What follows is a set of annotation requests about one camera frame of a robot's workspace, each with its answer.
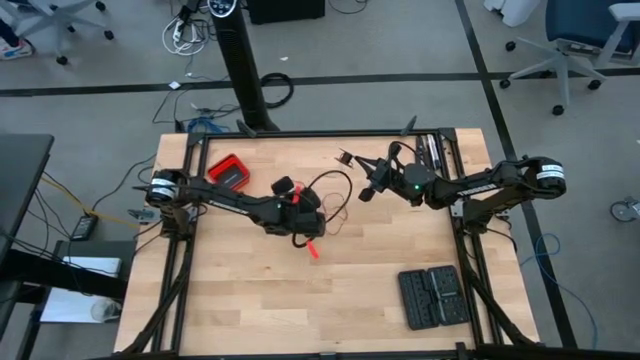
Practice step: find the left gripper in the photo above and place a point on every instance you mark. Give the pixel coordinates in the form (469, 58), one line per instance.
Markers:
(300, 215)

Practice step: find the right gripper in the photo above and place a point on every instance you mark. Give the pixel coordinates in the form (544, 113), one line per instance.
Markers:
(390, 175)

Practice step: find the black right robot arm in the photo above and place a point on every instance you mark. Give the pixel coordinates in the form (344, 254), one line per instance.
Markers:
(475, 192)

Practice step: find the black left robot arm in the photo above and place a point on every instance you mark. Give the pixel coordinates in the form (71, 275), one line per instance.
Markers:
(225, 202)

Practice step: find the red tape strip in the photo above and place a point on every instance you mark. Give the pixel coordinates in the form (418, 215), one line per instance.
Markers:
(313, 249)

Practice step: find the black pen tool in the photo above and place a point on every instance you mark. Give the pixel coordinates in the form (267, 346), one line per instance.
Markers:
(422, 150)

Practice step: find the silver metal tool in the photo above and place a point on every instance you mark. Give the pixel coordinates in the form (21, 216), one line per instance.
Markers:
(434, 150)

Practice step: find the red collapsible bin black rim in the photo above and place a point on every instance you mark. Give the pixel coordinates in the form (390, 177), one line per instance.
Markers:
(216, 167)

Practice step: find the black open bit case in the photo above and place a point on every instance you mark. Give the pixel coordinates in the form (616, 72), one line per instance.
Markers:
(434, 297)

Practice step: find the grey metal clamp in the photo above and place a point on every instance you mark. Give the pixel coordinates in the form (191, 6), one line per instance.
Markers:
(142, 215)

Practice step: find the black cabinet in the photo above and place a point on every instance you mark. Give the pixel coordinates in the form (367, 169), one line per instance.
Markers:
(286, 11)

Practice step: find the black power adapter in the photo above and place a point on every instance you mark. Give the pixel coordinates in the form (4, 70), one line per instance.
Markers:
(84, 226)

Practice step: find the white paper sheet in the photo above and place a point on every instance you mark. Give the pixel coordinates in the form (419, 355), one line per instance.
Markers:
(75, 305)

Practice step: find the blue office chair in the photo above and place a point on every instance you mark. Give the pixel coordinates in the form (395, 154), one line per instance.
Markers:
(585, 25)

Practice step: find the caster wheel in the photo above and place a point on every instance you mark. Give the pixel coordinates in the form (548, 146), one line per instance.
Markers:
(625, 210)

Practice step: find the black desk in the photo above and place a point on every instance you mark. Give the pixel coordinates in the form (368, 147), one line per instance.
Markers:
(22, 175)

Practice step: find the grey office chair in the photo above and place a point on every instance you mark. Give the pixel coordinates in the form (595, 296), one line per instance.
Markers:
(55, 17)

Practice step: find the person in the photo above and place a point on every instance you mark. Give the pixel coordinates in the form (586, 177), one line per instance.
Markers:
(15, 51)

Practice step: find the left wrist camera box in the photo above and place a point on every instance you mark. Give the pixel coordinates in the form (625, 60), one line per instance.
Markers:
(283, 185)

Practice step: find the black aluminium table frame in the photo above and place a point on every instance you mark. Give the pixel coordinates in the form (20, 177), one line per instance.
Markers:
(320, 134)

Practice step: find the white wall plug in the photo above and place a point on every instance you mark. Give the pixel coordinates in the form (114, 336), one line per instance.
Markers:
(174, 85)

